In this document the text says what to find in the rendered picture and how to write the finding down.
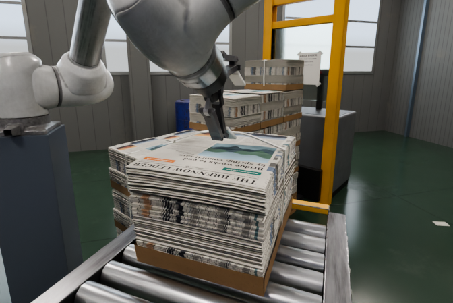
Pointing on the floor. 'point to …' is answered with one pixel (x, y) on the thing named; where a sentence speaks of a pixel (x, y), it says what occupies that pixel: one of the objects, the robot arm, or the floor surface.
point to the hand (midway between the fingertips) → (234, 108)
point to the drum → (182, 115)
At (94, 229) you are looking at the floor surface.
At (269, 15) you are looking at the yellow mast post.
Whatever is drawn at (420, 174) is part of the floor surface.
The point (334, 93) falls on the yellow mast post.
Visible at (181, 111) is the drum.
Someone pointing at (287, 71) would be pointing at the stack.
